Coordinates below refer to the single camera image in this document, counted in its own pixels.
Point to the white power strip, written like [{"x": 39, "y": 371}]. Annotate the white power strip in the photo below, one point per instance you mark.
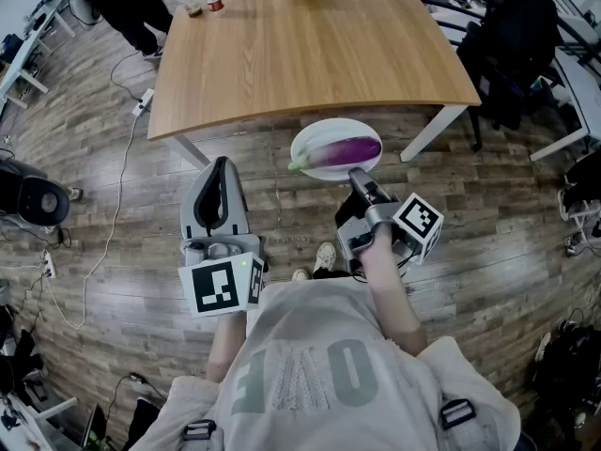
[
  {"x": 49, "y": 265},
  {"x": 143, "y": 102}
]

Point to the person's white shoe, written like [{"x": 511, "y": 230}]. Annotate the person's white shoe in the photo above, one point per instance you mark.
[
  {"x": 300, "y": 275},
  {"x": 325, "y": 256}
]

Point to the white table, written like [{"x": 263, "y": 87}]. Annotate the white table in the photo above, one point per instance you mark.
[{"x": 580, "y": 92}]

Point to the purple eggplant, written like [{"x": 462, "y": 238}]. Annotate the purple eggplant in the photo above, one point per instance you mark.
[{"x": 347, "y": 150}]

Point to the black machine with round disc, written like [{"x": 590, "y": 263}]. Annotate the black machine with round disc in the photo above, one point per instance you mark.
[{"x": 33, "y": 200}]

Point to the white oval plate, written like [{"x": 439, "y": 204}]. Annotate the white oval plate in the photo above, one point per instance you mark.
[{"x": 319, "y": 134}]

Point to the person's light printed shirt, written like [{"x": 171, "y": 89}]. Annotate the person's light printed shirt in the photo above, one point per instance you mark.
[{"x": 328, "y": 346}]

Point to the person's right forearm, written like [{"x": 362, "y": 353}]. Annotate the person's right forearm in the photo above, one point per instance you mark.
[{"x": 389, "y": 294}]

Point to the white desk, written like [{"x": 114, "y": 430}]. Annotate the white desk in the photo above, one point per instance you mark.
[
  {"x": 19, "y": 425},
  {"x": 28, "y": 50}
]

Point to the clear plastic cup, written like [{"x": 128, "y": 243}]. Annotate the clear plastic cup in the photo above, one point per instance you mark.
[{"x": 191, "y": 5}]

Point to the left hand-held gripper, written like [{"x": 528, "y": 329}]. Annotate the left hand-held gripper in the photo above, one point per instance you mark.
[{"x": 213, "y": 289}]

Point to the pile of black bags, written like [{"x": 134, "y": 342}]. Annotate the pile of black bags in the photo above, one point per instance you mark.
[{"x": 573, "y": 374}]

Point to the black chair with dark jackets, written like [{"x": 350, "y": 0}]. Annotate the black chair with dark jackets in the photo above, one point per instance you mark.
[{"x": 512, "y": 45}]

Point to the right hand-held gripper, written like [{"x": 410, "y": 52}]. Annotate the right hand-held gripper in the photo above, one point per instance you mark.
[{"x": 418, "y": 223}]

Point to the person's left forearm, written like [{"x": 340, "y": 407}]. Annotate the person's left forearm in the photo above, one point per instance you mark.
[{"x": 225, "y": 346}]

